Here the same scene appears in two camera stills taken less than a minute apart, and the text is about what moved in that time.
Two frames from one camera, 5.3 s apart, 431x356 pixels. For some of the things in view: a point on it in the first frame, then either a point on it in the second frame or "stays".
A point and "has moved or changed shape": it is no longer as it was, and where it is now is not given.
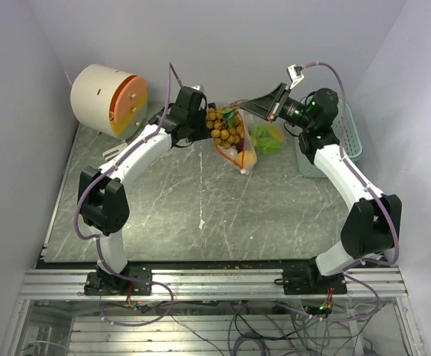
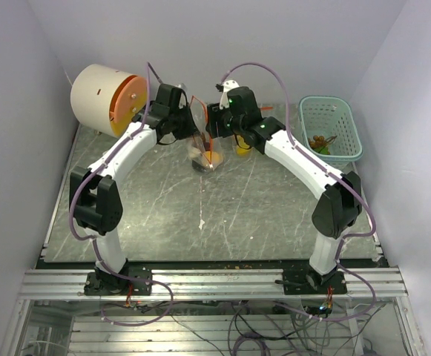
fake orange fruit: x=250 y=158 to x=216 y=157
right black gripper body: x=294 y=113 to x=222 y=122
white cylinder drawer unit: x=109 y=101 stays
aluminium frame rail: x=248 y=284 stays
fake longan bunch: x=225 y=126 has moved or changed shape
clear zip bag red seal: x=235 y=137 to x=205 y=150
